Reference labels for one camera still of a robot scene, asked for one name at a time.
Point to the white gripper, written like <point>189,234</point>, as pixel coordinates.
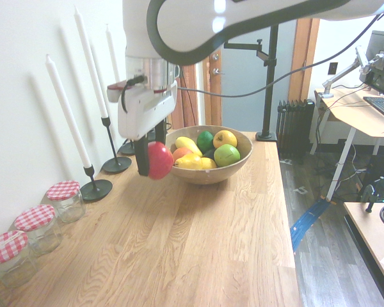
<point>140,118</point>

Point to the red apple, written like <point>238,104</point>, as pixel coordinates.
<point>160,162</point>

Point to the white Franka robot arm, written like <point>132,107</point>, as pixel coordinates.
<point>243,12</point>

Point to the yellow apple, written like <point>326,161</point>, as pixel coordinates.
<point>225,139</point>

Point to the green apple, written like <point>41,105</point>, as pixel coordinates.
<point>227,155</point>

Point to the black candle holder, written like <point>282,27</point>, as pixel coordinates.
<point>96,191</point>
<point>116,165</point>
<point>127,149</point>

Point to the orange fruit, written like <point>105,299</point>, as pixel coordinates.
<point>180,153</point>

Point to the yellow lemon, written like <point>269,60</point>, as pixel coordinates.
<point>186,144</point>

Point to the yellow pear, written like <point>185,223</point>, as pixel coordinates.
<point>190,162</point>

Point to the green lime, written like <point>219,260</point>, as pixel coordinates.
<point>204,140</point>

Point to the small yellow fruit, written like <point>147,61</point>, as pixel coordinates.
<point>209,163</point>

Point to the wooden fruit bowl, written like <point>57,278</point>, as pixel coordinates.
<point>211,177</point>

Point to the short white taper candle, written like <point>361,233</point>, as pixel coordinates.
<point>67,112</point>

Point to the medium white taper candle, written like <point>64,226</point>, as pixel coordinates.
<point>112,54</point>

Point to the tallest white taper candle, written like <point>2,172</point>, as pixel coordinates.
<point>91,64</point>

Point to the glass jar red gingham lid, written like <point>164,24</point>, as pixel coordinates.
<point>65,201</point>
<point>8,256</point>
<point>40,228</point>

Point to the silver deadbolt lock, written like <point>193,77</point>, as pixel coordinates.
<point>215,57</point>

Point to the black radiator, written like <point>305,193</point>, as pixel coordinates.
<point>294,128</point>

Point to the blue floor tape strip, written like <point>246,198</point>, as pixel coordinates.
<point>310,224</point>

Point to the white leg wooden desk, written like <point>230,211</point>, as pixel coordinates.
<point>355,115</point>

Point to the black table clamp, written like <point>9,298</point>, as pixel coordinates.
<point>370,199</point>

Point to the black keyboard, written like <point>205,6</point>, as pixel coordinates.
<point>382,105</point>

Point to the wooden side table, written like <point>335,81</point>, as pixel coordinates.
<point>374,243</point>

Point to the black computer monitor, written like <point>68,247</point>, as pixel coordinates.
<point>382,60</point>

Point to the grey door wooden frame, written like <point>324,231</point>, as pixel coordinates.
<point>243,73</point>

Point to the dark wall switch plate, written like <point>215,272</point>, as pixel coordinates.
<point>333,68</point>

